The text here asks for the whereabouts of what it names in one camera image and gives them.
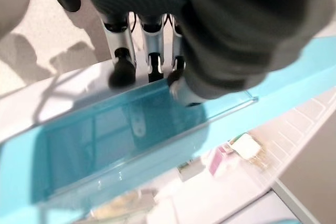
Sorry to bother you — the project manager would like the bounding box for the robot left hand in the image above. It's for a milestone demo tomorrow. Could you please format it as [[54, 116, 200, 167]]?
[[88, 0, 336, 108]]

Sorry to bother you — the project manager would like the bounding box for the pink white medicine packet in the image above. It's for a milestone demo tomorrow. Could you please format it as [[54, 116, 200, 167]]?
[[208, 145, 229, 178]]

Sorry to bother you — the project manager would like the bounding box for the amber round medicine bottle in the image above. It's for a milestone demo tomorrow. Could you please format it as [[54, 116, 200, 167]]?
[[90, 189, 159, 222]]

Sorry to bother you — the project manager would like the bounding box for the blue front cart drawer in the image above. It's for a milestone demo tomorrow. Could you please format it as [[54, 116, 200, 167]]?
[[0, 31, 336, 224]]

